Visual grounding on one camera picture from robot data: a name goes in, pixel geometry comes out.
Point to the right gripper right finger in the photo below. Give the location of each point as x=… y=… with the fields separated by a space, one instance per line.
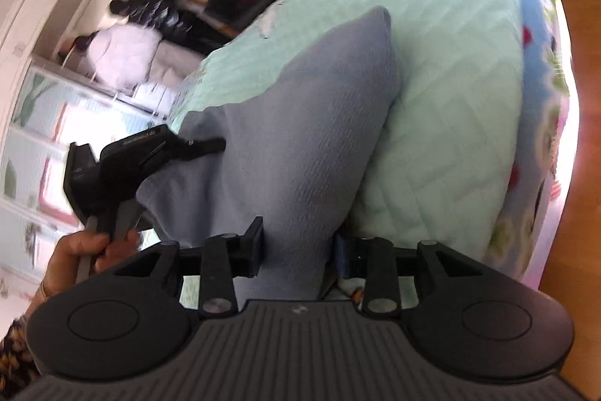
x=372 y=260

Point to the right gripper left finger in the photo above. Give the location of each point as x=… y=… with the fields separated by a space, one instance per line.
x=224 y=258

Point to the blue fleece pants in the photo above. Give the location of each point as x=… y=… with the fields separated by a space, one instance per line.
x=294 y=157

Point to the left forearm patterned sleeve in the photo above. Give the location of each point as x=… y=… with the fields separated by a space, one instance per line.
x=18 y=370

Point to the person left hand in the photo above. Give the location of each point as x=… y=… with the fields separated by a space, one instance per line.
x=71 y=250

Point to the sliding door wardrobe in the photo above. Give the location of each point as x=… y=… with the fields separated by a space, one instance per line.
x=50 y=98

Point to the person in white jacket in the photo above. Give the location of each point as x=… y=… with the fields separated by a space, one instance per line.
x=125 y=56

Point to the green quilted bee bedspread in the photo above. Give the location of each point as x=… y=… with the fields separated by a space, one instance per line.
x=441 y=164

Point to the person in black jacket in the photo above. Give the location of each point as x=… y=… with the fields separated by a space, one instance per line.
x=177 y=25

